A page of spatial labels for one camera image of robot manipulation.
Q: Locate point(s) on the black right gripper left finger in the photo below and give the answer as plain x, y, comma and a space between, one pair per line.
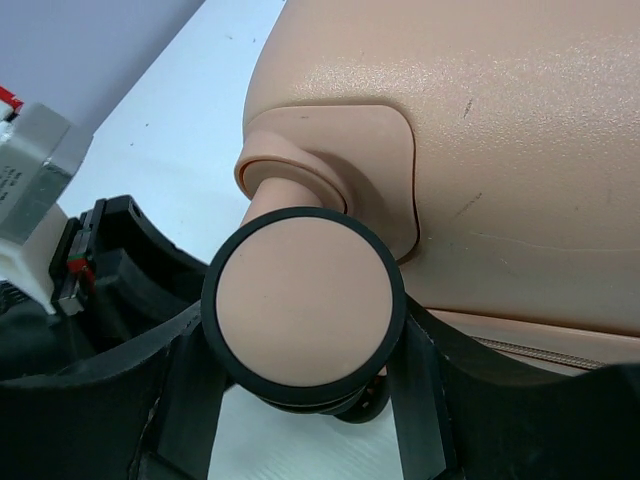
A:
146, 409

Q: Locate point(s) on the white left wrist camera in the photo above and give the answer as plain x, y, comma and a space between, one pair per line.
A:
41, 152

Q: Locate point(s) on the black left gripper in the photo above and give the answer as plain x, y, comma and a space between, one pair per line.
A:
115, 277

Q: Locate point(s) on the pink hard-shell suitcase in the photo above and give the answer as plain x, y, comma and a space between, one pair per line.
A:
465, 169

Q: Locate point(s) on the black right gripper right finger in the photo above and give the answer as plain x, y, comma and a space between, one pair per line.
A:
525, 415

